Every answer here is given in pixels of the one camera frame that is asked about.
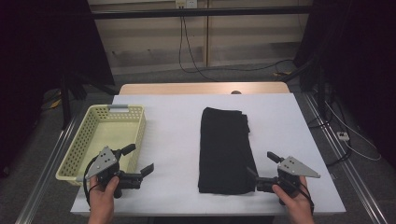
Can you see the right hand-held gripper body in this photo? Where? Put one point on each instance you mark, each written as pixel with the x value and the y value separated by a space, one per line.
pixel 294 168

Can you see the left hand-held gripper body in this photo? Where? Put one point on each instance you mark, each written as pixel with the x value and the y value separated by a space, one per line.
pixel 104 161

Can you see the pale yellow plastic basket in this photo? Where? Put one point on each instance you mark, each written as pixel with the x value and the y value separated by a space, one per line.
pixel 102 133

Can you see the black cloth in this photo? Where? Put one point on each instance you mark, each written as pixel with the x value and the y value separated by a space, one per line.
pixel 225 149

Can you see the person's right hand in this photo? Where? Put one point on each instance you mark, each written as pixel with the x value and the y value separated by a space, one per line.
pixel 295 202

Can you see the person's left hand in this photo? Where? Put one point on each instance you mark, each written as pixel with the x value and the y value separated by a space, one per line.
pixel 102 197

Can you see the white table mat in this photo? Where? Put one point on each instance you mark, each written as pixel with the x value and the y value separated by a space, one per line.
pixel 174 133

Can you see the white power strip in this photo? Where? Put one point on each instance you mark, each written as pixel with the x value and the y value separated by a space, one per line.
pixel 342 136

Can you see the black metal stand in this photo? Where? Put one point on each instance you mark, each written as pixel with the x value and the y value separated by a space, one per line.
pixel 65 102

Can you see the dark curtain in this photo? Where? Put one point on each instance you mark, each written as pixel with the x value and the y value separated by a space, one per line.
pixel 358 62
pixel 43 62

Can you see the black horizontal metal bar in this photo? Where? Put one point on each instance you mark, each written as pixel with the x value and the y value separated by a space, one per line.
pixel 199 12

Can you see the aluminium floor rail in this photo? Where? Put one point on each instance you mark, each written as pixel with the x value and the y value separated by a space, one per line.
pixel 342 155
pixel 46 174

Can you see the white wall socket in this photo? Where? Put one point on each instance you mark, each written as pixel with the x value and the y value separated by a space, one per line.
pixel 186 3

